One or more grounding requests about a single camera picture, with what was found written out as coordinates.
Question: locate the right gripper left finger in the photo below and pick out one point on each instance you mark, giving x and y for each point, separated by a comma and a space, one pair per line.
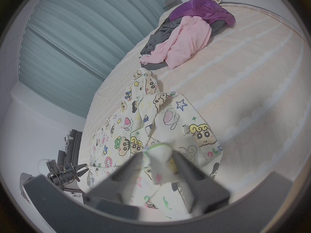
121, 178

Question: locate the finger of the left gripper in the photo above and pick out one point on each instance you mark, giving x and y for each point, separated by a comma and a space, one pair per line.
83, 173
81, 167

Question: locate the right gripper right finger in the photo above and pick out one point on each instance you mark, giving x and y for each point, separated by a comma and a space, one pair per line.
194, 186

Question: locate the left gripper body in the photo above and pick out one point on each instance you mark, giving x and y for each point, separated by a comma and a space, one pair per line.
71, 173

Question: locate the white printed pyjama top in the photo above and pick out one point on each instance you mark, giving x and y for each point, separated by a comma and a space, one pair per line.
175, 120

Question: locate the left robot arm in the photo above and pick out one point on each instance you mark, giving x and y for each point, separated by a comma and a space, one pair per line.
54, 176

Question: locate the bed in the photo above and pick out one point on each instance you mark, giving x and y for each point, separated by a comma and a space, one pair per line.
243, 69

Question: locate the blue-green curtain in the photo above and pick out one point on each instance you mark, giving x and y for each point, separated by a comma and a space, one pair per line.
73, 45

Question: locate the pink garment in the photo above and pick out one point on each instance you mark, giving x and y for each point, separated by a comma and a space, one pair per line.
187, 40

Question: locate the dark grey garment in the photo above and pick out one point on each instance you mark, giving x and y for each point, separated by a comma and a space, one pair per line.
158, 35

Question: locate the purple garment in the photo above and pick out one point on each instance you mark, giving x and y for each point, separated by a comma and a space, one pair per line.
201, 8

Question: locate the grey bedside table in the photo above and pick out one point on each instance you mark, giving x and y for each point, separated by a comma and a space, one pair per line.
173, 2

